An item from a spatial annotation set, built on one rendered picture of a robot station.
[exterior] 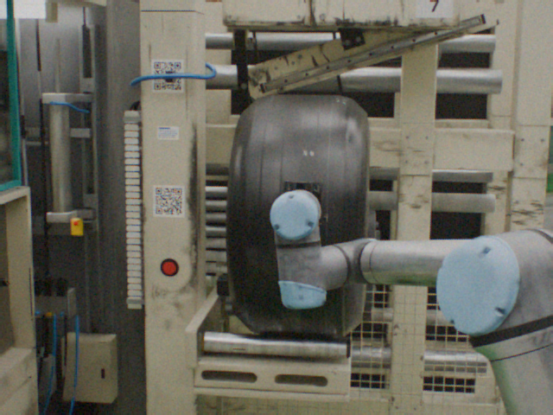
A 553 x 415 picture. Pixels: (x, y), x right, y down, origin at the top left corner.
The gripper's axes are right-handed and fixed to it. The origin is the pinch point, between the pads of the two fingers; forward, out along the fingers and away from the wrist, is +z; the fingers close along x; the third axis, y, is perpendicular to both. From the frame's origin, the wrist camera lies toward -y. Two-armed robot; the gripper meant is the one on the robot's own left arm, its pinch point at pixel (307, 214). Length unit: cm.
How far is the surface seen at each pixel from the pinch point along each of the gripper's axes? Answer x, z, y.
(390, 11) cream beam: -17, 42, 49
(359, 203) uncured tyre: -10.6, 4.6, 2.5
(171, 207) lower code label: 33.3, 21.3, -0.9
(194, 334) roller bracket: 25.3, 13.0, -28.7
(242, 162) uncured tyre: 14.4, 5.2, 10.4
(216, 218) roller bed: 30, 63, -6
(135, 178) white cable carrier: 42.8, 23.4, 5.6
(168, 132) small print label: 33.8, 19.3, 16.6
